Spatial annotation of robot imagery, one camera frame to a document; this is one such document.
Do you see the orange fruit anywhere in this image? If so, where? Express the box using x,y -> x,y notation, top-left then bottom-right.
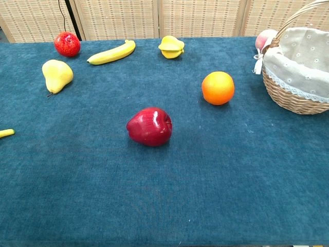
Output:
201,71 -> 235,106

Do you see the dark red apple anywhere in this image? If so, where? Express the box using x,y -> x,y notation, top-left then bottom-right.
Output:
125,107 -> 173,147

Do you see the blue plush tablecloth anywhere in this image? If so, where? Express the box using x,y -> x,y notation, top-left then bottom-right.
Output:
0,36 -> 329,247

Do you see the yellow starfruit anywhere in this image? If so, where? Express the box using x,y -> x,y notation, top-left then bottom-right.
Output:
158,35 -> 186,60

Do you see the long yellow banana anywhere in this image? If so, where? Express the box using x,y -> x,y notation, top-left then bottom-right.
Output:
86,39 -> 136,66

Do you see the woven folding screen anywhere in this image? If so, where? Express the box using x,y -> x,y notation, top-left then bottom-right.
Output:
0,0 -> 329,43

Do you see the yellow pear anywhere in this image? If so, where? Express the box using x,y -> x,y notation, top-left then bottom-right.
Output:
42,59 -> 75,98

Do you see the red strawberry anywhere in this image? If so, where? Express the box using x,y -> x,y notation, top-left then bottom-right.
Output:
53,31 -> 81,58

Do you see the pink peach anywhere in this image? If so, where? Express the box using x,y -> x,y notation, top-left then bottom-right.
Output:
255,29 -> 279,54

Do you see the wicker basket with handle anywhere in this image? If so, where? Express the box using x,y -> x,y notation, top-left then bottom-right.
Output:
261,0 -> 329,115

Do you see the thin black cable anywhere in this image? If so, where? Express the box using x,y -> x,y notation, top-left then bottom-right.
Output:
58,0 -> 67,33

